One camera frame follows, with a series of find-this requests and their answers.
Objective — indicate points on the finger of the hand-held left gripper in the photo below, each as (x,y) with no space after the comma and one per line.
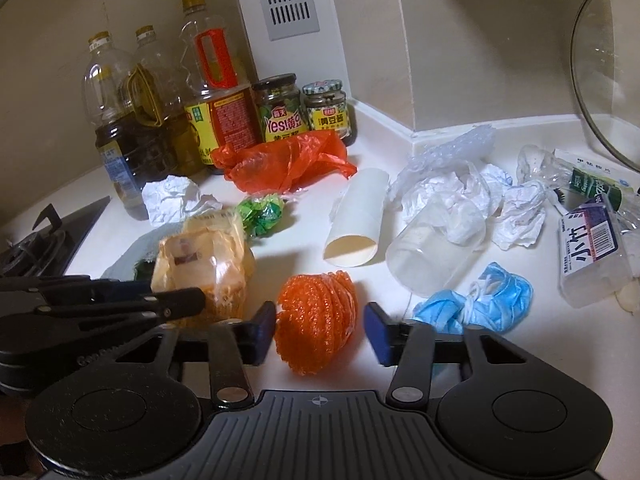
(150,307)
(75,287)

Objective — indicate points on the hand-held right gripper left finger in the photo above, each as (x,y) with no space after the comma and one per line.
(262,332)

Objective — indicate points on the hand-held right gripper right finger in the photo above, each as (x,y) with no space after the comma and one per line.
(377,332)

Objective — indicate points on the orange mesh net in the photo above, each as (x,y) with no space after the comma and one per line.
(315,320)

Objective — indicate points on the yellow plastic snack bag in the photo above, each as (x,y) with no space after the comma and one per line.
(200,260)

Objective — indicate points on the white cardboard tube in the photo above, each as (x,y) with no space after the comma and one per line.
(357,210)

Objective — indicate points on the white paper towel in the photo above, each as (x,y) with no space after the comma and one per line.
(465,210)
(520,220)

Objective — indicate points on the orange plastic bag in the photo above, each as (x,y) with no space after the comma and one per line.
(280,165)

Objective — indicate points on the crushed clear bottle green label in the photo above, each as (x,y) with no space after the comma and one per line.
(595,185)

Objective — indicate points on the white medicine box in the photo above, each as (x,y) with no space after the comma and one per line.
(600,162)

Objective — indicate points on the black gas stove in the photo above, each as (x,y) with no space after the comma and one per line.
(30,255)

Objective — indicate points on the clear plastic cup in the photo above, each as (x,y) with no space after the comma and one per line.
(430,260)

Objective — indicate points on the crumpled white tissue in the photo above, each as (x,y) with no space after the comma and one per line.
(170,200)

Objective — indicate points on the green crumpled wrapper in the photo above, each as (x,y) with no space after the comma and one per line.
(260,215)

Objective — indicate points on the blue face mask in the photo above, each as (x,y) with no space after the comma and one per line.
(505,295)

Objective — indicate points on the dark oil bottle blue label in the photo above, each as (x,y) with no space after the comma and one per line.
(125,150)

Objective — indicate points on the clear bubble wrap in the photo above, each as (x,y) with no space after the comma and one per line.
(450,150)

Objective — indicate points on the sauce jar black lid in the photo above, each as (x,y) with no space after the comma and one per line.
(280,115)

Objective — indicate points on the sauce jar checkered lid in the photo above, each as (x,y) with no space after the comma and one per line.
(327,115)

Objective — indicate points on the white toothbrush black bristles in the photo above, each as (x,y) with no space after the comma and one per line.
(559,195)

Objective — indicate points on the clear plastic box purple label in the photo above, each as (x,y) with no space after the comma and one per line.
(590,245)

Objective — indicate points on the pale garlic clove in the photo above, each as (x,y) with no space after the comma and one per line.
(630,299)

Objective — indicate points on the grey wall vent grille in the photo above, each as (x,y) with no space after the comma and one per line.
(285,0)

